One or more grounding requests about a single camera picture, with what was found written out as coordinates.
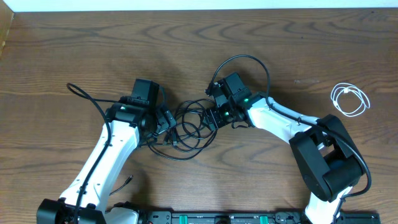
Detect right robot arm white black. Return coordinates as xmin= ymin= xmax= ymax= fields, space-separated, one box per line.
xmin=206 ymin=91 xmax=371 ymax=223

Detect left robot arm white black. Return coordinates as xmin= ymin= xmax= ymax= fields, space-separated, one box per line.
xmin=36 ymin=101 xmax=176 ymax=223

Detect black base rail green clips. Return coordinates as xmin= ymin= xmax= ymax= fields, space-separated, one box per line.
xmin=136 ymin=210 xmax=382 ymax=224

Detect cardboard box side panel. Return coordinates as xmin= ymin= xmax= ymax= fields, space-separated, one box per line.
xmin=0 ymin=0 xmax=14 ymax=54

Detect white USB cable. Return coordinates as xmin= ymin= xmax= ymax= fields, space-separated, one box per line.
xmin=330 ymin=82 xmax=372 ymax=118

